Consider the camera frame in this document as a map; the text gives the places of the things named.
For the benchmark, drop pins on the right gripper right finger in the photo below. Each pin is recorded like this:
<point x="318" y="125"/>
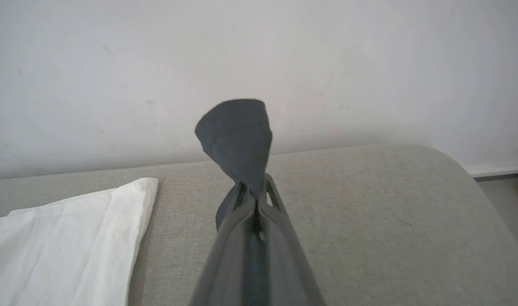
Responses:
<point x="288" y="263"/>

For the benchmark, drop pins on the white wall baseboard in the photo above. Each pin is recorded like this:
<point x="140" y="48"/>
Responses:
<point x="501" y="170"/>

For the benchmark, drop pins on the white shirt with dark sleeves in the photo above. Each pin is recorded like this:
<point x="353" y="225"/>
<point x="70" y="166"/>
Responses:
<point x="72" y="246"/>

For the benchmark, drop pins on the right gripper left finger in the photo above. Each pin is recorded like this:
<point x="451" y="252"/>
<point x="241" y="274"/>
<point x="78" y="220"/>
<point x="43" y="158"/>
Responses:
<point x="225" y="267"/>

